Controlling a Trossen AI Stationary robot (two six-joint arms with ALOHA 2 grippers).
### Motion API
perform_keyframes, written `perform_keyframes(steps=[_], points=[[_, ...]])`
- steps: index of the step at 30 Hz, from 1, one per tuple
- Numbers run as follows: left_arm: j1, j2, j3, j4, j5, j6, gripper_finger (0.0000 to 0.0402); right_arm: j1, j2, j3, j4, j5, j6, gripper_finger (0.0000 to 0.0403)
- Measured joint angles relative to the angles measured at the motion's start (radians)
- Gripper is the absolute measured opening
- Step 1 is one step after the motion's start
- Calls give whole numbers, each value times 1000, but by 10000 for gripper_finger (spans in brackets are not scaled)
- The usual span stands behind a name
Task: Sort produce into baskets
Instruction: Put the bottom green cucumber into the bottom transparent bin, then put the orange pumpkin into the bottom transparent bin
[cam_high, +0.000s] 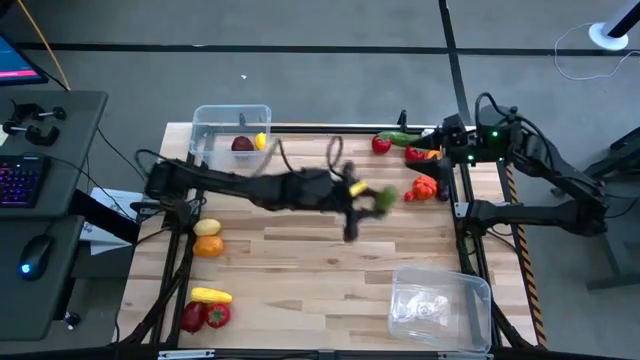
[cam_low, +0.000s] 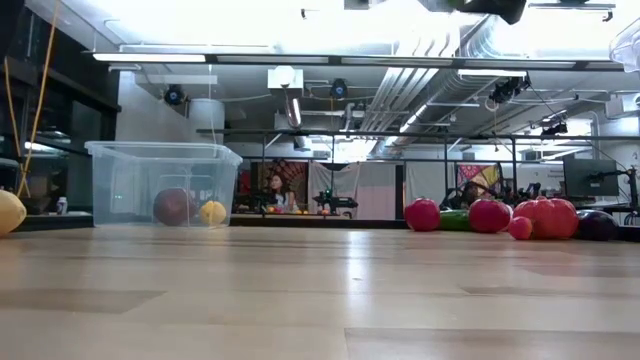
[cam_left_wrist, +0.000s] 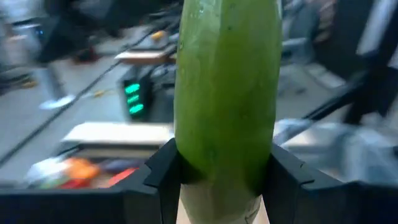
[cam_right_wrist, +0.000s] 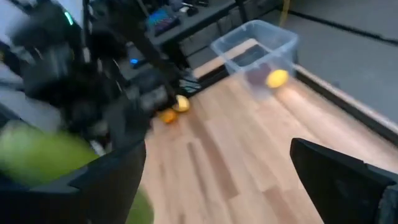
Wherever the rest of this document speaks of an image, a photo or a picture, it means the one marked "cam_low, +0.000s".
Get black computer monitor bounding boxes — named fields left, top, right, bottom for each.
left=562, top=158, right=620, bottom=198

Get small red tomato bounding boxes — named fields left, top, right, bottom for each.
left=507, top=215, right=534, bottom=242

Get green cucumber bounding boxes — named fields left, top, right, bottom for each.
left=437, top=209, right=474, bottom=233

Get LED light bar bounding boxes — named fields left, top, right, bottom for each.
left=91, top=51, right=208, bottom=64

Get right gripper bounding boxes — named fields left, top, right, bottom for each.
left=455, top=0, right=529, bottom=26

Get black frame crossbeam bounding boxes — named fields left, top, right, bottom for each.
left=82, top=48, right=626, bottom=73

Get dark red apple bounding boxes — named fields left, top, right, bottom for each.
left=152, top=187, right=198, bottom=228

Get white ceiling box fixture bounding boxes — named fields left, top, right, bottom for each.
left=266, top=65, right=305, bottom=91

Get silver ceiling duct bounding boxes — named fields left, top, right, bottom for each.
left=359, top=14, right=531, bottom=149

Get purple eggplant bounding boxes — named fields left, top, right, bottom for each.
left=573, top=209, right=620, bottom=243

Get person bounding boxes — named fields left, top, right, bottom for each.
left=268, top=173, right=297, bottom=213

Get black ceiling camera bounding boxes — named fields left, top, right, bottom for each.
left=329, top=77, right=350, bottom=100
left=163, top=84, right=186, bottom=107

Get yellow hanging cable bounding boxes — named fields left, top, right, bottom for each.
left=3, top=0, right=60, bottom=199

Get white hanging curtain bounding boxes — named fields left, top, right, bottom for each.
left=403, top=162, right=459, bottom=207
left=306, top=160, right=399, bottom=221

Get dark mandala tapestry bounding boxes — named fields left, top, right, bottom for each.
left=248, top=159, right=310, bottom=214

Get black aluminium table frame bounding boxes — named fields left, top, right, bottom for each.
left=14, top=211, right=640, bottom=245

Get black ceiling track lights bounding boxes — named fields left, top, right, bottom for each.
left=487, top=74, right=532, bottom=106

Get black pipe frame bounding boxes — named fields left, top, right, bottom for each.
left=195, top=127, right=640, bottom=221

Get white cylindrical column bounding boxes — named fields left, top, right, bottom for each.
left=188, top=97, right=227, bottom=146

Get large red tomato toy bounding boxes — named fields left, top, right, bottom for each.
left=512, top=195, right=580, bottom=241

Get colourful patchwork tapestry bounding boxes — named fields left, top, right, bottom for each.
left=455, top=163, right=502, bottom=199

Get yellow lemon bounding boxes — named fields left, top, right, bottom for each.
left=0, top=189, right=28, bottom=237
left=199, top=200, right=229, bottom=227

